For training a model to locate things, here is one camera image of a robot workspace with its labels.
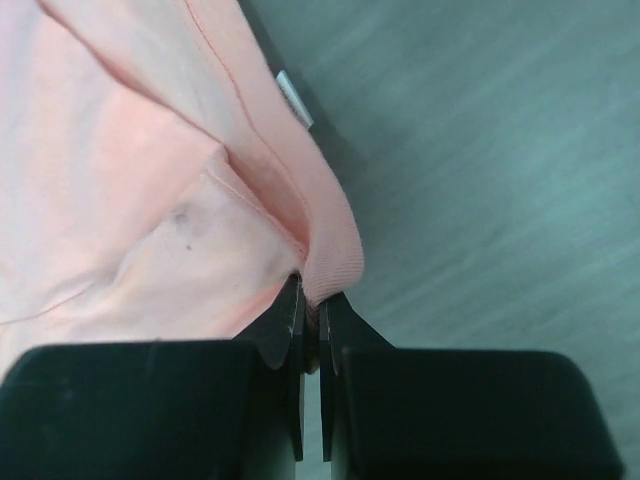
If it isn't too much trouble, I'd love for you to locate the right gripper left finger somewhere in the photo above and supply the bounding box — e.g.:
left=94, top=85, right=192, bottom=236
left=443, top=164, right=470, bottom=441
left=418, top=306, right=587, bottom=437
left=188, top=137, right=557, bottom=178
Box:
left=1, top=276, right=305, bottom=479

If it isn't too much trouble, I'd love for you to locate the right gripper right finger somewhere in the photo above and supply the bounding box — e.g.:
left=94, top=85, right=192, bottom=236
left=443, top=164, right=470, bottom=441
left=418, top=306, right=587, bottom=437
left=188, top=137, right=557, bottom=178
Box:
left=319, top=294, right=625, bottom=479

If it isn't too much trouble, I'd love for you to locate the salmon pink t shirt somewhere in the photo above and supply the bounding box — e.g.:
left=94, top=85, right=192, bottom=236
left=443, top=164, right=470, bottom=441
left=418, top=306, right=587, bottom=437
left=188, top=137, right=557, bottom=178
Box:
left=1, top=1, right=363, bottom=370

